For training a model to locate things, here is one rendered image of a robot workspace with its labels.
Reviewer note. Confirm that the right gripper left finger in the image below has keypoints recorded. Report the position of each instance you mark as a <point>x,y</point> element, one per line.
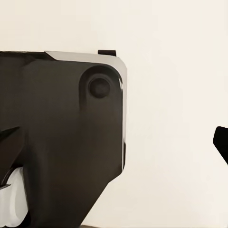
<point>11,142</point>

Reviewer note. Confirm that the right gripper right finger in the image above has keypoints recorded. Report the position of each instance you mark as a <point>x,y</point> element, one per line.
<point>220,140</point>

